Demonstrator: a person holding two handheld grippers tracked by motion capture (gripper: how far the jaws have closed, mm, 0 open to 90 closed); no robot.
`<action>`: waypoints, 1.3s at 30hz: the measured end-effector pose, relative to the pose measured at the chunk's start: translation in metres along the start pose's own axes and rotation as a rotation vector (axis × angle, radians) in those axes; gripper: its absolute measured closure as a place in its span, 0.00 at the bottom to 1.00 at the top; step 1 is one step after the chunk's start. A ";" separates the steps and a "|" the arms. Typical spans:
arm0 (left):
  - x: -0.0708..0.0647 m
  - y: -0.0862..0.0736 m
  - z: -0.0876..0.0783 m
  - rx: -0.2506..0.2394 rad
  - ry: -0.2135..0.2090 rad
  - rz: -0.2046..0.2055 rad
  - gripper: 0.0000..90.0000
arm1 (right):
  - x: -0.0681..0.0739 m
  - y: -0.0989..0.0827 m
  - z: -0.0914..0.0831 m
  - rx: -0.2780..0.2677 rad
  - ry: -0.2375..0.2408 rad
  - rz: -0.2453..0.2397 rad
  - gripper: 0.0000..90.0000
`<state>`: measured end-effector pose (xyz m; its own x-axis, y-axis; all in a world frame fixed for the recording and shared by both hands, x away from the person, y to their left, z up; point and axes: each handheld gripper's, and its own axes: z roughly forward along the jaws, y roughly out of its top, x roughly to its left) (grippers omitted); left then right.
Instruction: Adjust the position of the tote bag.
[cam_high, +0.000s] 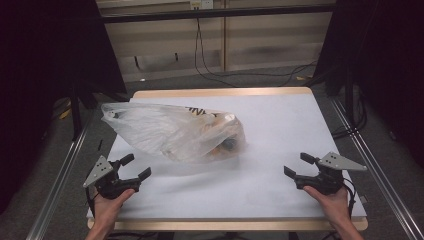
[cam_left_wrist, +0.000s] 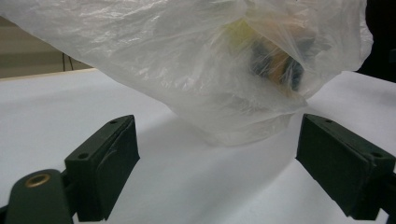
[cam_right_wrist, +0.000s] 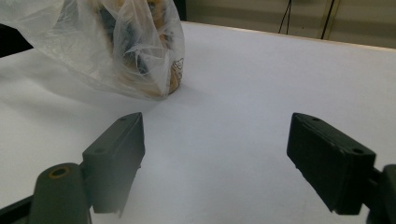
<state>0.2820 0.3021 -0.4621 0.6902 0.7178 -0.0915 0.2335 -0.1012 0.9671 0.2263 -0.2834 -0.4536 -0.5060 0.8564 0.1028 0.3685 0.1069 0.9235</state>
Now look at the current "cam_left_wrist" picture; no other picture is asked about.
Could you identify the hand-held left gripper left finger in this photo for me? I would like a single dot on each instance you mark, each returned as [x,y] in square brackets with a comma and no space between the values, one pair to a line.
[93,168]

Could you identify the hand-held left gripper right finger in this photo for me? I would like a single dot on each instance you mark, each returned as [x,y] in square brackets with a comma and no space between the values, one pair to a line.
[342,168]

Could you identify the orange juice bottle white cap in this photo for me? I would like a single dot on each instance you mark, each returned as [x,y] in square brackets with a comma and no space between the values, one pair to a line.
[274,67]

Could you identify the clear plastic bag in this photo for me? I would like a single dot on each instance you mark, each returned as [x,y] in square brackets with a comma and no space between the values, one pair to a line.
[149,49]

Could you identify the white table sheet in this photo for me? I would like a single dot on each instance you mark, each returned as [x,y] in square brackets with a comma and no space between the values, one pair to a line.
[46,118]

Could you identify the wooden table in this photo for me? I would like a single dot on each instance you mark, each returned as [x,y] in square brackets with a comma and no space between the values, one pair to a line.
[46,74]

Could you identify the beige wall panel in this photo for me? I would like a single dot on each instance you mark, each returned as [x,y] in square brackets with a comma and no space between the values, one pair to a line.
[21,53]

